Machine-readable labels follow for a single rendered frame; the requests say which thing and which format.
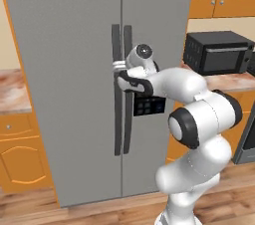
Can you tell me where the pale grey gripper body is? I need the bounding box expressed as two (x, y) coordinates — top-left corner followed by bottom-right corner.
(112, 58), (128, 73)

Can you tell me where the grey freezer door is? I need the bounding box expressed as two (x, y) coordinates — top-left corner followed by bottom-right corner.
(0, 0), (124, 209)

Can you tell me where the grey fridge door with dispenser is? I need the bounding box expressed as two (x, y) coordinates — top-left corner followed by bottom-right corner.
(121, 0), (196, 199)

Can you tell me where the orange base cupboard door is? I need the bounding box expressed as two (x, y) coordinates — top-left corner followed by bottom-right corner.
(0, 136), (55, 194)

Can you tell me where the black microwave oven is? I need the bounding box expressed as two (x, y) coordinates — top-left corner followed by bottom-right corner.
(182, 30), (255, 77)

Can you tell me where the orange drawer front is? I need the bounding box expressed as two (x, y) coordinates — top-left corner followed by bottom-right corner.
(0, 112), (40, 141)

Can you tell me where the orange base cupboard run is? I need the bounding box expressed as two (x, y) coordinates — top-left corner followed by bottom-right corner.
(164, 90), (255, 165)

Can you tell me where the dark small appliance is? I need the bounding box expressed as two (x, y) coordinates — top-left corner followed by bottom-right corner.
(246, 45), (255, 78)

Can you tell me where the grey oven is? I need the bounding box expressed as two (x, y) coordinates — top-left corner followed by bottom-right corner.
(231, 102), (255, 165)

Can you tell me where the dark grey freezer door handle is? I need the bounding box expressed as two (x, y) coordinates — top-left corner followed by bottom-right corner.
(111, 23), (124, 156)

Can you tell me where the dark grey fridge door handle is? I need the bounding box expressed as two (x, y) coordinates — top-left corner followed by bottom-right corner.
(123, 24), (134, 155)

